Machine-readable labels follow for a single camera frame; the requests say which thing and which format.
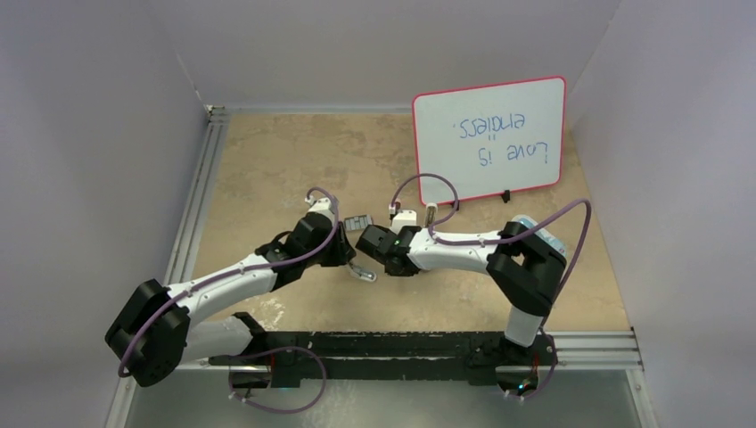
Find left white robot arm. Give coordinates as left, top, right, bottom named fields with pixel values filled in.
left=104, top=212, right=356, bottom=387

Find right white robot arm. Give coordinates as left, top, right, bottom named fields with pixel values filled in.
left=356, top=221, right=567, bottom=363

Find blue patterned oval case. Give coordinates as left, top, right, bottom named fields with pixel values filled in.
left=512, top=214, right=568, bottom=257

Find red-framed whiteboard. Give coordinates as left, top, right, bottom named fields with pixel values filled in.
left=411, top=76, right=567, bottom=204

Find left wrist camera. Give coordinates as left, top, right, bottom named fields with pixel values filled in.
left=308, top=197, right=338, bottom=221

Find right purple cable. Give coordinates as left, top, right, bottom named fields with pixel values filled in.
left=388, top=172, right=593, bottom=403

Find purple cable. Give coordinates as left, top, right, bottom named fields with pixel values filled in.
left=117, top=186, right=341, bottom=379
left=388, top=172, right=593, bottom=403

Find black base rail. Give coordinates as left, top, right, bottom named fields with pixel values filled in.
left=209, top=331, right=558, bottom=392

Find aluminium frame rail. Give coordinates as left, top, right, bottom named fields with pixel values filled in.
left=164, top=106, right=232, bottom=284

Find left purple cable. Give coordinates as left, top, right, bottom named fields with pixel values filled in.
left=117, top=186, right=341, bottom=379

